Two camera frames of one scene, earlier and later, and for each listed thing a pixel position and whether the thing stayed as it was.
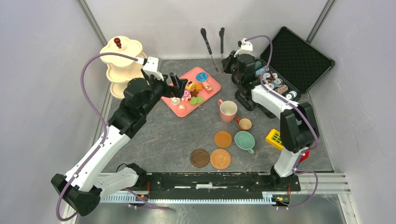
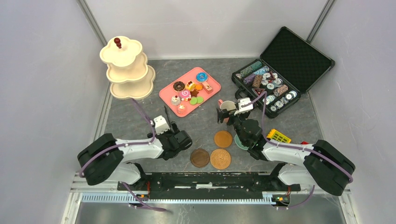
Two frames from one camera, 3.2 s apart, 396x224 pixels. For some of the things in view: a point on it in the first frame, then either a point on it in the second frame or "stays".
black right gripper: [226, 62] -> [222, 114]
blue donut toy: [201, 77] stays
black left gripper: [178, 88] -> [174, 129]
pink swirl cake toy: [187, 95] stays
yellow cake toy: [190, 86] stays
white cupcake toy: [175, 101] stays
